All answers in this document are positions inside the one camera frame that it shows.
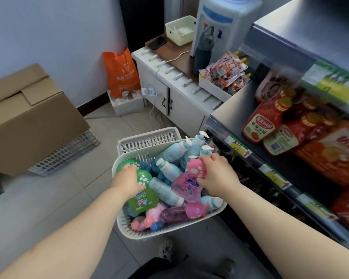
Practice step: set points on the person's left hand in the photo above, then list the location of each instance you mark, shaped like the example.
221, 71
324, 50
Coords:
126, 181

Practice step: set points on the person's right hand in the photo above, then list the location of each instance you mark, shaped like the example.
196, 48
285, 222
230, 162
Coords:
219, 178

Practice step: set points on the person's right thumb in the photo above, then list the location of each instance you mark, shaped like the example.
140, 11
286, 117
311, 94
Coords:
203, 180

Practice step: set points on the person's left thumb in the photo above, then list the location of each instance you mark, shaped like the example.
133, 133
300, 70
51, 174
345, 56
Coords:
141, 190

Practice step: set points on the green soap bottle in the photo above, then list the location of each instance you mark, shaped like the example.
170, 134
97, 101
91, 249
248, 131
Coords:
142, 200

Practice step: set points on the pink soap bottle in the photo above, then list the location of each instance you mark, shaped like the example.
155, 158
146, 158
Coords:
186, 181

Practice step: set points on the person's left forearm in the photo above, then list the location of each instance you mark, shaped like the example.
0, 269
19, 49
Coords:
75, 235

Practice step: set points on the person's right forearm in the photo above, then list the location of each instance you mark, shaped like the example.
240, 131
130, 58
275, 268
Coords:
285, 229

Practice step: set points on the pink round bottle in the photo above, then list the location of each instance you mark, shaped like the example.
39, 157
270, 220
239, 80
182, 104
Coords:
141, 223

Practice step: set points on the pile of light blue pump bottles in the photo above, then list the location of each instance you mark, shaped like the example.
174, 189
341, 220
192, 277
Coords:
168, 169

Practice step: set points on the purple bottle with pink cap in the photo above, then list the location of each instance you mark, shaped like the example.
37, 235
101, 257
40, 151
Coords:
177, 213

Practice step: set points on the white plastic slotted basket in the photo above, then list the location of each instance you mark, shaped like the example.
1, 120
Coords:
139, 233

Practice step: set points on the yellow green price tag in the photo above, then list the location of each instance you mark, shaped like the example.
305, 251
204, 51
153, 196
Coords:
238, 146
274, 177
317, 207

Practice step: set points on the white plastic crate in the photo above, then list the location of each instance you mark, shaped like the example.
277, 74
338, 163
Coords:
145, 139

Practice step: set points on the white metal cabinet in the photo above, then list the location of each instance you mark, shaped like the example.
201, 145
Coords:
186, 104

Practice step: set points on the red ketchup squeeze bottle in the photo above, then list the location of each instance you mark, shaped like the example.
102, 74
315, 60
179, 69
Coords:
290, 136
304, 108
261, 122

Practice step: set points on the white square box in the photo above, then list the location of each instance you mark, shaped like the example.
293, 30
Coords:
128, 107

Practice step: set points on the person's dark trousers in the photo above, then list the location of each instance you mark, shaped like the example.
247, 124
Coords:
174, 270

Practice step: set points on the white tray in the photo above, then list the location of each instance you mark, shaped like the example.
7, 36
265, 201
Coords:
213, 90

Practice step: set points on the white power strip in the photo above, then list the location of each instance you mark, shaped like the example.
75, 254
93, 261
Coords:
151, 91

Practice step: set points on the pile of red white snack pouches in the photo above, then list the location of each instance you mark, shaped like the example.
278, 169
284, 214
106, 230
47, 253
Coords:
225, 69

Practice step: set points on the white red sauce pouch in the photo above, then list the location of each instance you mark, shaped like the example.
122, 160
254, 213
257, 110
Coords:
269, 84

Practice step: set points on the orange shopping bag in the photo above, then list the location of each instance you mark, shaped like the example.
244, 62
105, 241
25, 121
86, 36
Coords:
120, 72

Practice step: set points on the brown wooden board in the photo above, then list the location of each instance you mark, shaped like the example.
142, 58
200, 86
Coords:
180, 60

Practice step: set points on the dark grey water bottle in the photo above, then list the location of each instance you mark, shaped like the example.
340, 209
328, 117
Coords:
204, 52

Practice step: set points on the brown cardboard box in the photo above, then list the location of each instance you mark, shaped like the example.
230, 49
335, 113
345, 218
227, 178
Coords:
29, 122

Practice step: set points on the orange food packet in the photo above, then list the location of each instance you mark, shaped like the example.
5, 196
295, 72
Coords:
334, 153

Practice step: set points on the black phone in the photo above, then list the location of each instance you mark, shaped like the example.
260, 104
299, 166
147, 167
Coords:
157, 42

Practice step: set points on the cream plastic basket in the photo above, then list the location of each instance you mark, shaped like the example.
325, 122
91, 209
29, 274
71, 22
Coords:
181, 33

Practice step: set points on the white water dispenser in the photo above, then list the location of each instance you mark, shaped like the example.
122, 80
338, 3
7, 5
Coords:
235, 26

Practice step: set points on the green white shelf label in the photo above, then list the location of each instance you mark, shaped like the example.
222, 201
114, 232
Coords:
331, 84

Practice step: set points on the grey metal store shelf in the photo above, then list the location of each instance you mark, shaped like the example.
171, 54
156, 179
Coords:
296, 29

